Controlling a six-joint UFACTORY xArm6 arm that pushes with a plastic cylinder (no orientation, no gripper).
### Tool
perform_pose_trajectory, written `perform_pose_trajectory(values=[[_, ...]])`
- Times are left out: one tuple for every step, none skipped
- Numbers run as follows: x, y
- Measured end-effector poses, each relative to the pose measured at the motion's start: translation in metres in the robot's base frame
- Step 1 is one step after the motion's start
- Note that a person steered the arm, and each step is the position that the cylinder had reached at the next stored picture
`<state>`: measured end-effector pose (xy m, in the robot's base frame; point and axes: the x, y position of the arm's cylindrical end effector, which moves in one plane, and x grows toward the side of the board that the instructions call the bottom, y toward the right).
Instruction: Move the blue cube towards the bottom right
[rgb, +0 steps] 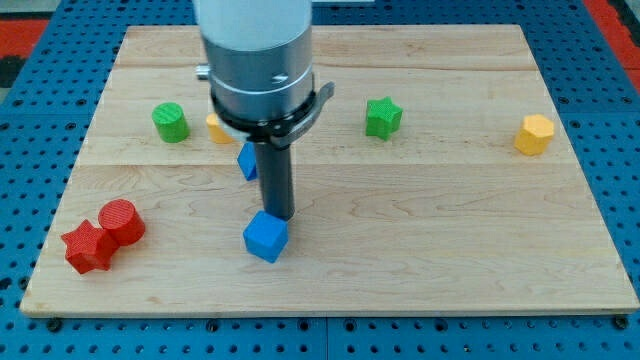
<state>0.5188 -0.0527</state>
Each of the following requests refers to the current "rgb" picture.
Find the yellow hexagon block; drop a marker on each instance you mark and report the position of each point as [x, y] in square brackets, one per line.
[534, 135]

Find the wooden board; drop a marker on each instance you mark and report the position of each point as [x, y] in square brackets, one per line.
[446, 218]

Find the red star block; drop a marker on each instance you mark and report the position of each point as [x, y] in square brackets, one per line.
[89, 248]

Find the blue block behind rod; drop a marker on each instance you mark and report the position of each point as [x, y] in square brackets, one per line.
[247, 161]

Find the red cylinder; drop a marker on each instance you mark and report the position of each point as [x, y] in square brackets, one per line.
[121, 220]

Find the green star block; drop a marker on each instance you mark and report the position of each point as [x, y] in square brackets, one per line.
[383, 118]

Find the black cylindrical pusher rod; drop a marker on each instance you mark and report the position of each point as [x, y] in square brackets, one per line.
[274, 171]

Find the green cylinder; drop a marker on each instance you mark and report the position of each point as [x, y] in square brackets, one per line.
[170, 122]

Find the blue cube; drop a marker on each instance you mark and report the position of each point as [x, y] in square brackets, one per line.
[266, 236]

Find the yellow block behind arm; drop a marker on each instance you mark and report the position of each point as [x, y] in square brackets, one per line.
[216, 132]

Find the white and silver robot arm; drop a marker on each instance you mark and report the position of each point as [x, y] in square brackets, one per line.
[259, 55]

